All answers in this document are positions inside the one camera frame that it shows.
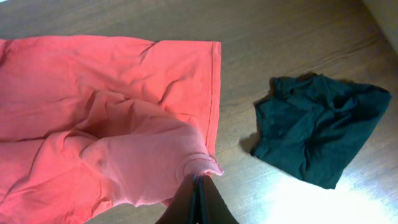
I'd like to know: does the crumpled dark green shirt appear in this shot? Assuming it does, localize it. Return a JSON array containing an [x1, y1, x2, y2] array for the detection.
[[251, 73, 392, 189]]

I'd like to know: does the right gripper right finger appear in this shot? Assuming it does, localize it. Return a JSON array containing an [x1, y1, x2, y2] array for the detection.
[[198, 175, 238, 224]]

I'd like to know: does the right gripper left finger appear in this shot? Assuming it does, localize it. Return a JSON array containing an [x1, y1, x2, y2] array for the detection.
[[156, 175, 197, 224]]

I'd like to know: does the orange t-shirt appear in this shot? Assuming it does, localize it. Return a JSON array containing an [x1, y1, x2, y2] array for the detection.
[[1, 35, 223, 223]]

